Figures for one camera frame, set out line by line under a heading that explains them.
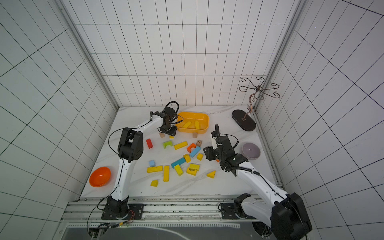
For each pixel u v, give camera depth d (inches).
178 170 33.6
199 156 36.2
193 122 43.0
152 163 35.3
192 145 38.2
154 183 32.5
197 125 42.0
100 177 32.6
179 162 35.6
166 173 33.7
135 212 28.5
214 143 29.2
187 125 42.0
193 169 33.6
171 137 39.2
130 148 24.0
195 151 37.3
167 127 35.4
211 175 32.8
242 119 43.4
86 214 28.6
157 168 34.4
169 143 38.3
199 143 38.3
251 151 36.3
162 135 39.5
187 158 35.6
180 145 38.5
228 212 28.7
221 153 24.4
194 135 40.7
